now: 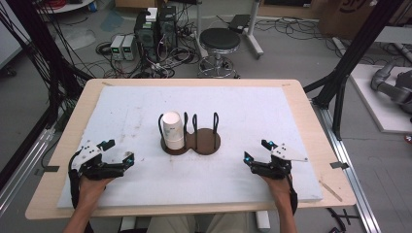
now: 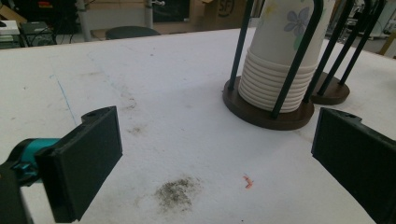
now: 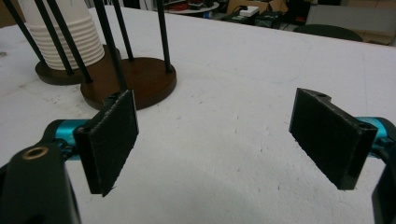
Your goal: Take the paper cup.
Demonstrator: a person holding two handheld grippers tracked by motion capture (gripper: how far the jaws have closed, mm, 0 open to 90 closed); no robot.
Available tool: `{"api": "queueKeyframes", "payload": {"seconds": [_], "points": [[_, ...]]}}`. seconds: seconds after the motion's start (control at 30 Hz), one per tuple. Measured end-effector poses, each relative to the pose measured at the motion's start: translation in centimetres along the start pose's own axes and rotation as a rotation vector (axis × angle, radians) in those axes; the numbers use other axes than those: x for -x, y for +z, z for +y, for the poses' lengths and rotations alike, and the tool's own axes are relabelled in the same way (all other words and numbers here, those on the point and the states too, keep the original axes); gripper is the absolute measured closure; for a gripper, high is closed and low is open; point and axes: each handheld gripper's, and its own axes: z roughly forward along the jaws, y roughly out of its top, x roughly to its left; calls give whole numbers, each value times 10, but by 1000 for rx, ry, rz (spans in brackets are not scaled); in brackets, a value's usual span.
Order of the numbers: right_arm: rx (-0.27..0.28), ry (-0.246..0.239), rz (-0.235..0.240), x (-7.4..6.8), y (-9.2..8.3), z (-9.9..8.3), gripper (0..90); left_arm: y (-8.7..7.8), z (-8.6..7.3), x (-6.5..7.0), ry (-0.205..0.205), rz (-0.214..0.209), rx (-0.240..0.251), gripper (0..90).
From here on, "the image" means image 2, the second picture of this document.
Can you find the black round stool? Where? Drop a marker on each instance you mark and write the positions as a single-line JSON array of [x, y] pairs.
[[130, 32]]

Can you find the brown cardboard box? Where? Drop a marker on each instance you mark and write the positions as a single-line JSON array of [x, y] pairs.
[[224, 12]]

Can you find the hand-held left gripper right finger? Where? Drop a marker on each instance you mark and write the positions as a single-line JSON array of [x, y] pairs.
[[355, 152]]

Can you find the yellow wooden frame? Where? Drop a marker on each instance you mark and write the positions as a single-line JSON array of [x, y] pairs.
[[388, 43]]

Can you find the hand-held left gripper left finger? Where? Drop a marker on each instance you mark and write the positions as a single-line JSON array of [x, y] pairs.
[[81, 161]]

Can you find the black electronic device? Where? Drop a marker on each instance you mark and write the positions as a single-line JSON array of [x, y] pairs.
[[35, 32]]

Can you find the black rod holder brown base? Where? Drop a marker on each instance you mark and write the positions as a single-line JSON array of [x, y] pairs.
[[258, 116], [334, 93]]

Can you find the white flat box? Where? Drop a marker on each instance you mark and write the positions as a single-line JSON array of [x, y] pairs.
[[8, 27]]

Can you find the stack of flowered paper cups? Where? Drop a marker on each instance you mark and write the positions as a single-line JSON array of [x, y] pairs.
[[274, 56]]

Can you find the small orange scrap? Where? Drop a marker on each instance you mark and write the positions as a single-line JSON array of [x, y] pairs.
[[248, 183]]

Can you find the grey metal post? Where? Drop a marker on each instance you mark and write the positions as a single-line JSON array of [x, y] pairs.
[[83, 18], [149, 14]]

